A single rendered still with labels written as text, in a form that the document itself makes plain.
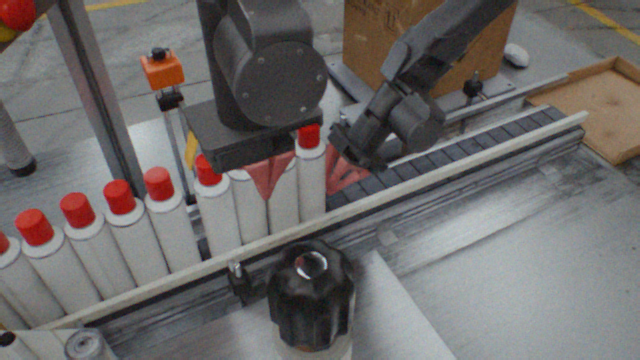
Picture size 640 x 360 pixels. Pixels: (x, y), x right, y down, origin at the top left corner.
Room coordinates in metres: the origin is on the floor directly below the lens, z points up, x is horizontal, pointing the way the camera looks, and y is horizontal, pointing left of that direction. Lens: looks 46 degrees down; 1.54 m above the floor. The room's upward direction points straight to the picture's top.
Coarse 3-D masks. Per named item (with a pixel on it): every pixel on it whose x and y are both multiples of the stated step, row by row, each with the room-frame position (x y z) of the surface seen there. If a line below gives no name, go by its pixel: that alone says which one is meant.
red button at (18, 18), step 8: (0, 0) 0.42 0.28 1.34; (8, 0) 0.42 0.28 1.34; (16, 0) 0.43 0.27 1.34; (24, 0) 0.44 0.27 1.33; (32, 0) 0.45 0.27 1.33; (0, 8) 0.42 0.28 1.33; (8, 8) 0.42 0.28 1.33; (16, 8) 0.42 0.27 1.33; (24, 8) 0.43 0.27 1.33; (32, 8) 0.44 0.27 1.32; (0, 16) 0.43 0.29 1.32; (8, 16) 0.42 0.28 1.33; (16, 16) 0.42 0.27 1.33; (24, 16) 0.43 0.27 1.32; (32, 16) 0.44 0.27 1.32; (8, 24) 0.42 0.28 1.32; (16, 24) 0.42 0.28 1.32; (24, 24) 0.42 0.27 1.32; (32, 24) 0.44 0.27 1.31
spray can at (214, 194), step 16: (208, 176) 0.48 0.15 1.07; (224, 176) 0.50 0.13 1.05; (208, 192) 0.47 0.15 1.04; (224, 192) 0.48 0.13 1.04; (208, 208) 0.47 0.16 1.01; (224, 208) 0.47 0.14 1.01; (208, 224) 0.47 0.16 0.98; (224, 224) 0.47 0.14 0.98; (208, 240) 0.48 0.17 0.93; (224, 240) 0.47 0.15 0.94; (240, 240) 0.49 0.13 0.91
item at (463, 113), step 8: (544, 80) 0.86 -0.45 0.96; (552, 80) 0.86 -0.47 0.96; (560, 80) 0.87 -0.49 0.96; (528, 88) 0.83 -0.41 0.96; (536, 88) 0.84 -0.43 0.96; (544, 88) 0.85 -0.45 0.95; (504, 96) 0.81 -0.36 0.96; (512, 96) 0.81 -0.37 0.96; (520, 96) 0.82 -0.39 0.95; (480, 104) 0.78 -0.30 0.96; (488, 104) 0.78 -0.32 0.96; (496, 104) 0.79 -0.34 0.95; (456, 112) 0.75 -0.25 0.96; (464, 112) 0.76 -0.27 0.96; (472, 112) 0.76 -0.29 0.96; (448, 120) 0.74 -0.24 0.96; (456, 120) 0.75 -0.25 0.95; (392, 136) 0.69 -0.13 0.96; (384, 144) 0.67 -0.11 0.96; (336, 160) 0.63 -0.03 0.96; (192, 208) 0.51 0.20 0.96; (192, 216) 0.51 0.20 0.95
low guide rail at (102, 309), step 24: (576, 120) 0.80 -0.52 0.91; (504, 144) 0.72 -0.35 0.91; (456, 168) 0.66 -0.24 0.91; (384, 192) 0.59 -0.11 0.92; (408, 192) 0.61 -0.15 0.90; (336, 216) 0.54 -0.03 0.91; (264, 240) 0.49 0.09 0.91; (288, 240) 0.50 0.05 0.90; (216, 264) 0.45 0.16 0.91; (144, 288) 0.40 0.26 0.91; (168, 288) 0.41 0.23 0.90; (96, 312) 0.36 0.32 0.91
